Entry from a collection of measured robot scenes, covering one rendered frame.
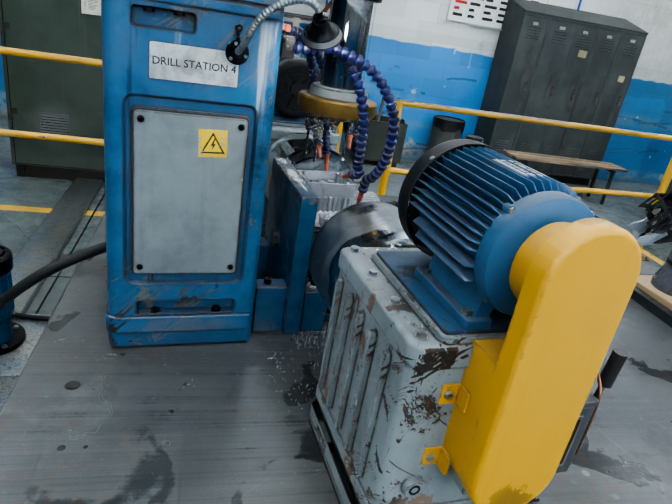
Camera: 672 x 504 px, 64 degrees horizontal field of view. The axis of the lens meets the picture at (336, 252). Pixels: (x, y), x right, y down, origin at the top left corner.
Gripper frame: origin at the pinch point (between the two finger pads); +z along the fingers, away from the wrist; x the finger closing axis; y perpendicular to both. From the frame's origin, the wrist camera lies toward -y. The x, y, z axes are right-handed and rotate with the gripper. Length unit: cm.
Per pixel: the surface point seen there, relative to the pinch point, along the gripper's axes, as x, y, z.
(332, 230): -3, 75, 4
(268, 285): -3, 83, 28
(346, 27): -42, 70, -13
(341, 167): -41, 57, 32
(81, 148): -242, 157, 278
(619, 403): 33.4, 7.6, 16.7
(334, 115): -29, 72, -1
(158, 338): 7, 107, 33
